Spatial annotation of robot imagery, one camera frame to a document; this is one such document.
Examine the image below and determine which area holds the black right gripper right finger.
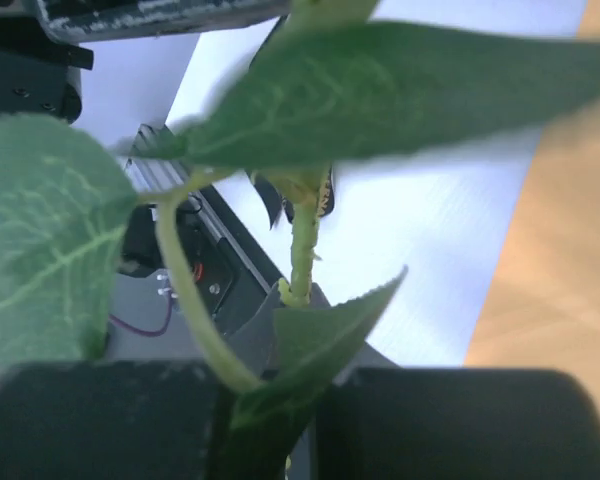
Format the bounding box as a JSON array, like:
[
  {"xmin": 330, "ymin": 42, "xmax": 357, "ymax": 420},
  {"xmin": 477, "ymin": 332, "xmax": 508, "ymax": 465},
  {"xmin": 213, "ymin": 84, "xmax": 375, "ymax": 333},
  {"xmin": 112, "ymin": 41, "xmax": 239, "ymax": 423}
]
[{"xmin": 312, "ymin": 368, "xmax": 600, "ymax": 479}]

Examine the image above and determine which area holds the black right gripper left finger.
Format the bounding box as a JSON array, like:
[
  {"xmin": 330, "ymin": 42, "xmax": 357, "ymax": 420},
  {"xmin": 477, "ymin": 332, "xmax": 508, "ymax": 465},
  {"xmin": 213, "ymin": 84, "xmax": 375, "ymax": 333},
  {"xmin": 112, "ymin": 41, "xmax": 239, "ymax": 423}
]
[{"xmin": 0, "ymin": 361, "xmax": 224, "ymax": 479}]

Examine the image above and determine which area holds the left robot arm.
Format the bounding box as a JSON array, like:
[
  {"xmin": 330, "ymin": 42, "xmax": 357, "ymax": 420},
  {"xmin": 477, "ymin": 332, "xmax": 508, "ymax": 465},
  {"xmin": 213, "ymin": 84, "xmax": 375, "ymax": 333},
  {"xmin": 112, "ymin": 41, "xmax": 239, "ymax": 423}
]
[{"xmin": 0, "ymin": 1, "xmax": 290, "ymax": 123}]

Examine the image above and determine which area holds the pink fake rose stem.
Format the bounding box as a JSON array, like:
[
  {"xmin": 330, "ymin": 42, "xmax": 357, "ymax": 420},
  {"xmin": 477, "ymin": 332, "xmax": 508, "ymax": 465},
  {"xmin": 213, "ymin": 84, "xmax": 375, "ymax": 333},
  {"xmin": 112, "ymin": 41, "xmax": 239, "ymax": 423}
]
[{"xmin": 0, "ymin": 1, "xmax": 600, "ymax": 479}]

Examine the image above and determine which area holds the orange wrapping paper sheet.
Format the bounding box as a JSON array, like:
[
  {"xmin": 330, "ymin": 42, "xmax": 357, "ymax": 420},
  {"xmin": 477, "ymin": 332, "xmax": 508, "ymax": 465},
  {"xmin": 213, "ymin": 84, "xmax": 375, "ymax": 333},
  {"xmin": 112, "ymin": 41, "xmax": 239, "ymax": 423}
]
[{"xmin": 463, "ymin": 0, "xmax": 600, "ymax": 369}]

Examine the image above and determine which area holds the black ribbon with gold text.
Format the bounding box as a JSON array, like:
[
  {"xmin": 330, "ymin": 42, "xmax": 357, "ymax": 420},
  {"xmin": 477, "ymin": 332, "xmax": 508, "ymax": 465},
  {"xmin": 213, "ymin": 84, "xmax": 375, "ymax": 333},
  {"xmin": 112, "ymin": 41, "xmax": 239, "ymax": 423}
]
[{"xmin": 247, "ymin": 166, "xmax": 335, "ymax": 229}]

